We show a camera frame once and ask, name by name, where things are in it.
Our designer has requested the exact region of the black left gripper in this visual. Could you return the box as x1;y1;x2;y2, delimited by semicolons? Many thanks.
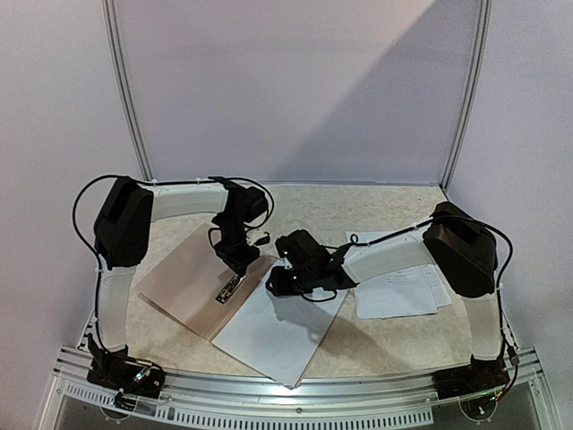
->
214;214;260;279

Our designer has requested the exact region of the brown paper folder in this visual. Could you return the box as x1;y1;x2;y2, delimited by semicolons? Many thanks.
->
136;224;276;341

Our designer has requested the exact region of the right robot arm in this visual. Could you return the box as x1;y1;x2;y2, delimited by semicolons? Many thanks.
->
265;202;514;391

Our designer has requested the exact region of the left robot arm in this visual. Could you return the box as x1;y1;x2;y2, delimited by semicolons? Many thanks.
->
80;174;275;389

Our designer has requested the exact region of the metal folder clip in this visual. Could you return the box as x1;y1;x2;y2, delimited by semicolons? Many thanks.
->
216;275;244;305

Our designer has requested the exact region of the stack of printed papers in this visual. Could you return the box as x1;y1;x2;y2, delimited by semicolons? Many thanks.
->
343;230;452;319

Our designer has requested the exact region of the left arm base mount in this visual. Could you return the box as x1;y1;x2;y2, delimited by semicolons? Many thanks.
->
87;334;166;399

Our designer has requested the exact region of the perforated white cable tray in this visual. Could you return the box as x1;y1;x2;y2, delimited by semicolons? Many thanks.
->
53;383;434;429

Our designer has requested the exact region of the aluminium front rail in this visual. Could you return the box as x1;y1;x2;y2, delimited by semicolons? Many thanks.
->
52;344;545;409

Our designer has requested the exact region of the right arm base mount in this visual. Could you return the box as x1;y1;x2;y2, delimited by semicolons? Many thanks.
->
432;357;519;401

